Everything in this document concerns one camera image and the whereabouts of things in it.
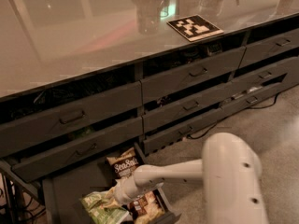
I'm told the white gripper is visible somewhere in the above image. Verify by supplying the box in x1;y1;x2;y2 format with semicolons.
114;176;147;205

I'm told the green jalapeno chip bag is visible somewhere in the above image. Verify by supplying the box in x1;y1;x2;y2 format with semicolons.
80;188;129;224

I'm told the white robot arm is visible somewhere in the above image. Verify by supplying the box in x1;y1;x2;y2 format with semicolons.
114;133;269;224

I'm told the upper sea salt chip bag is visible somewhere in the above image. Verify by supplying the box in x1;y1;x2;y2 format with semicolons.
107;147;142;179

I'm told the sea salt chip bag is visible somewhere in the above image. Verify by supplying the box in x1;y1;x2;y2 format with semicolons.
107;147;142;179
127;191;164;224

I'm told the lower sea salt chip bag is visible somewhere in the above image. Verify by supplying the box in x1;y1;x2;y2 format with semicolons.
127;191;164;224

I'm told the bottom centre grey drawer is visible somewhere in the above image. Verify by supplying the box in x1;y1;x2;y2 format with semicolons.
143;106;225;155

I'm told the grey drawer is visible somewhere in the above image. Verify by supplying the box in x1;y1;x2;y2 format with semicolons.
221;73;299;117
12;117;143;182
141;47;245;104
143;82;233;133
232;57;299;92
143;106;225;155
0;82;142;157
239;29;299;68

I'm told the open bottom left drawer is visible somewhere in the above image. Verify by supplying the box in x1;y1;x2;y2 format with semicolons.
41;141;182;224

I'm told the middle centre grey drawer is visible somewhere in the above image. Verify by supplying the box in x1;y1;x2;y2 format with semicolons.
143;82;233;133

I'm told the middle left grey drawer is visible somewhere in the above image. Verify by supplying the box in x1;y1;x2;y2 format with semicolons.
12;117;143;182

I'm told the top left grey drawer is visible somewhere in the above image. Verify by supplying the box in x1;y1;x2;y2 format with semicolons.
0;82;142;157

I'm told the bottom right grey drawer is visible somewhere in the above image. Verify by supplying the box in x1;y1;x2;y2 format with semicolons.
221;73;299;117

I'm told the top centre grey drawer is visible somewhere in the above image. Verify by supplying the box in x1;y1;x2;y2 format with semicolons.
141;47;245;104

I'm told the top right grey drawer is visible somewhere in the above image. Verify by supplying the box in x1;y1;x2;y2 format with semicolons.
239;29;299;68

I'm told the middle right grey drawer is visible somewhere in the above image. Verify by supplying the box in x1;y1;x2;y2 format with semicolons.
232;57;299;92

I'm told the black white fiducial marker tile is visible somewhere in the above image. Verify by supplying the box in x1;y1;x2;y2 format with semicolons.
167;15;223;42

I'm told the black floor cable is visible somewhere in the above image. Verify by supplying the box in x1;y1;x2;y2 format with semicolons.
186;91;281;141

